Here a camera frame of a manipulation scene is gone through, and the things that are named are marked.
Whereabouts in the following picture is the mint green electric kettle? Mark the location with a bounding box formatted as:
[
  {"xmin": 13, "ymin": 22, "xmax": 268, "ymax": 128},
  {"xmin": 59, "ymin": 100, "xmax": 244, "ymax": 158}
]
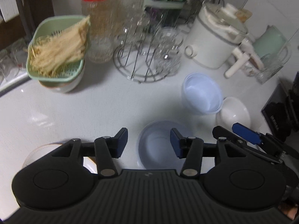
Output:
[{"xmin": 252, "ymin": 25, "xmax": 291, "ymax": 64}]

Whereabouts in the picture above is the green plastic colander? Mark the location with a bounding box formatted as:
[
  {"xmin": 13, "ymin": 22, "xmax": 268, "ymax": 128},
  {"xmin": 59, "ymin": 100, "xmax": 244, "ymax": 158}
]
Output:
[{"xmin": 26, "ymin": 15, "xmax": 91, "ymax": 83}]

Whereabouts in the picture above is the green chopstick holder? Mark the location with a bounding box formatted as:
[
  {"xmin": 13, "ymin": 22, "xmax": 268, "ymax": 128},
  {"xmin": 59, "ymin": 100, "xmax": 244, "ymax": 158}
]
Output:
[{"xmin": 143, "ymin": 0, "xmax": 187, "ymax": 27}]

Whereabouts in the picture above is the tall blue plastic bowl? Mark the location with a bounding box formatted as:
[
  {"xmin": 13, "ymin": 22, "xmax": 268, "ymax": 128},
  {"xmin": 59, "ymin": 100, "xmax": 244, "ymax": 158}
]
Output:
[{"xmin": 181, "ymin": 73, "xmax": 224, "ymax": 115}]

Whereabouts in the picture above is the black induction cooker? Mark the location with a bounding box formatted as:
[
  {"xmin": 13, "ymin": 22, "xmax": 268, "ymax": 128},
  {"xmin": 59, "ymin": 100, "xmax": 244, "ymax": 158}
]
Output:
[{"xmin": 261, "ymin": 74, "xmax": 298, "ymax": 142}]

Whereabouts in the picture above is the floral white plate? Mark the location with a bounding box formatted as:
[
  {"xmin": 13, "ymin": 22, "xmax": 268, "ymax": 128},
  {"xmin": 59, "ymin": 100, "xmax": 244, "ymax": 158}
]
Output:
[{"xmin": 21, "ymin": 143, "xmax": 98, "ymax": 174}]

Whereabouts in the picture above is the white ceramic bowl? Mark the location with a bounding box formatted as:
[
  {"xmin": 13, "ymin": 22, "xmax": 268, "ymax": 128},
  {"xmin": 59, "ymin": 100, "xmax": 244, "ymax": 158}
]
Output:
[{"xmin": 216, "ymin": 97, "xmax": 251, "ymax": 131}]

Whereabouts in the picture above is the textured drinking glass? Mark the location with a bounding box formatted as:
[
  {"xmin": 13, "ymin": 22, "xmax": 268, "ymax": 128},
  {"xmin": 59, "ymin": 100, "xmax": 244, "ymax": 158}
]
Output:
[{"xmin": 255, "ymin": 54, "xmax": 290, "ymax": 84}]

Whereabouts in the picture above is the yellow food packet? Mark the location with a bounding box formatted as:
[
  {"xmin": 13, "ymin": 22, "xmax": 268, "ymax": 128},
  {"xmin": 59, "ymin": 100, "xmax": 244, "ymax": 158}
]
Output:
[{"xmin": 235, "ymin": 8, "xmax": 252, "ymax": 23}]

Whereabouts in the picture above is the white electric cooking pot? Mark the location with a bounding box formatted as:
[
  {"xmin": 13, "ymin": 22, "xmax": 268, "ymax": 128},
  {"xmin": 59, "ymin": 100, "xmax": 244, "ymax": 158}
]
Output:
[{"xmin": 184, "ymin": 1, "xmax": 265, "ymax": 78}]

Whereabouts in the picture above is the wire glass holder rack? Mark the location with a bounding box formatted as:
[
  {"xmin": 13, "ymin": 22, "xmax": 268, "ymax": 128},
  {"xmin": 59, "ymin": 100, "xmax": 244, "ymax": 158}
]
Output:
[{"xmin": 112, "ymin": 16, "xmax": 183, "ymax": 84}]

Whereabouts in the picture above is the white bowl under colander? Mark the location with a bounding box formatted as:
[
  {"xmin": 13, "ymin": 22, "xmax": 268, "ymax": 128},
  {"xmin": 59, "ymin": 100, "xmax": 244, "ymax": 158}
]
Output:
[{"xmin": 39, "ymin": 63, "xmax": 85, "ymax": 94}]

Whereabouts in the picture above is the dried noodles bundle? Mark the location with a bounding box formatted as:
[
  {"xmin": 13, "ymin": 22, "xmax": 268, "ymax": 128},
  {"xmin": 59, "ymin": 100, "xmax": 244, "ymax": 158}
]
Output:
[{"xmin": 29, "ymin": 15, "xmax": 91, "ymax": 77}]

